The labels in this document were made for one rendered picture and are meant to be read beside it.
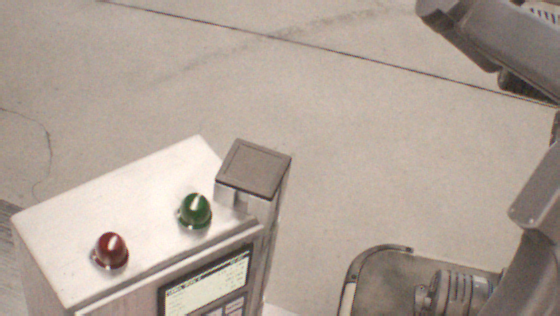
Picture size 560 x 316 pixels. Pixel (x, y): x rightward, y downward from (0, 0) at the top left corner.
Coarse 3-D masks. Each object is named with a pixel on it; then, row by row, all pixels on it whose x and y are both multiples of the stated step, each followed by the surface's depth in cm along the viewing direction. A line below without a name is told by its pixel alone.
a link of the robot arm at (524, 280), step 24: (552, 144) 60; (552, 168) 59; (528, 192) 59; (552, 192) 57; (528, 216) 58; (552, 216) 57; (528, 240) 61; (552, 240) 57; (528, 264) 60; (552, 264) 57; (504, 288) 61; (528, 288) 59; (552, 288) 58; (480, 312) 62; (504, 312) 59; (528, 312) 58; (552, 312) 58
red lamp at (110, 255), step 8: (112, 232) 63; (96, 240) 63; (104, 240) 63; (112, 240) 63; (120, 240) 63; (96, 248) 63; (104, 248) 62; (112, 248) 62; (120, 248) 63; (96, 256) 63; (104, 256) 62; (112, 256) 62; (120, 256) 63; (128, 256) 64; (96, 264) 63; (104, 264) 63; (112, 264) 63; (120, 264) 63; (112, 272) 63
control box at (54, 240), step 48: (192, 144) 72; (96, 192) 68; (144, 192) 68; (192, 192) 69; (48, 240) 64; (144, 240) 66; (192, 240) 66; (240, 240) 68; (48, 288) 63; (96, 288) 62; (144, 288) 64
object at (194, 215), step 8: (184, 200) 66; (192, 200) 66; (200, 200) 66; (208, 200) 66; (184, 208) 66; (192, 208) 65; (200, 208) 65; (208, 208) 66; (176, 216) 67; (184, 216) 66; (192, 216) 65; (200, 216) 66; (208, 216) 66; (184, 224) 66; (192, 224) 66; (200, 224) 66; (208, 224) 67; (192, 232) 66; (200, 232) 67
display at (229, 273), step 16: (224, 256) 68; (240, 256) 69; (192, 272) 66; (208, 272) 67; (224, 272) 69; (240, 272) 70; (160, 288) 65; (176, 288) 66; (192, 288) 68; (208, 288) 69; (224, 288) 71; (240, 288) 72; (160, 304) 67; (176, 304) 68; (192, 304) 69; (208, 304) 71
